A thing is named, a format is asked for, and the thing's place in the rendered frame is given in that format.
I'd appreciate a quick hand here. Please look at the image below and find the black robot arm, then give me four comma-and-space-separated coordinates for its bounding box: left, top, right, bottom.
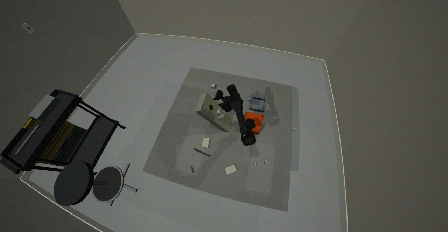
221, 84, 256, 146

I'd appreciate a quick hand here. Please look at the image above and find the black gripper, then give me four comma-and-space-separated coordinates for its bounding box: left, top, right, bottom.
213, 90, 230, 106

